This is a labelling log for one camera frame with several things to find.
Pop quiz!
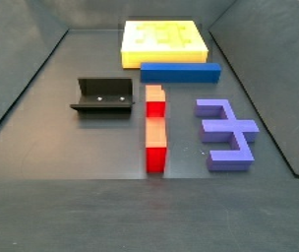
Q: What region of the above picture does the blue rectangular block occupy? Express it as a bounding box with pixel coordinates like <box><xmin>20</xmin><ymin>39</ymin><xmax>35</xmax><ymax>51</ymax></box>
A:
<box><xmin>141</xmin><ymin>63</ymin><xmax>222</xmax><ymax>83</ymax></box>

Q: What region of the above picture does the black angle bracket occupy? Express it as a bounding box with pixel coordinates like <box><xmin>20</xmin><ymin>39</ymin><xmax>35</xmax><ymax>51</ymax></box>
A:
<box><xmin>71</xmin><ymin>78</ymin><xmax>134</xmax><ymax>111</ymax></box>

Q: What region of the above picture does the red stepped block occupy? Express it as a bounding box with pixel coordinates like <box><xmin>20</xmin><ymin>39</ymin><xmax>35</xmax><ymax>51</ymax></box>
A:
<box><xmin>146</xmin><ymin>85</ymin><xmax>169</xmax><ymax>173</ymax></box>

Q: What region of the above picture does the yellow slotted board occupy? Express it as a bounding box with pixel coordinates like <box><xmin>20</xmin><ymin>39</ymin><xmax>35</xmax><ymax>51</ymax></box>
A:
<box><xmin>120</xmin><ymin>21</ymin><xmax>209</xmax><ymax>69</ymax></box>

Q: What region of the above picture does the purple branched block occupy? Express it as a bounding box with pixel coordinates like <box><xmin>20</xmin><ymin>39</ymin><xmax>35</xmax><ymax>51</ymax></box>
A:
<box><xmin>194</xmin><ymin>99</ymin><xmax>261</xmax><ymax>171</ymax></box>

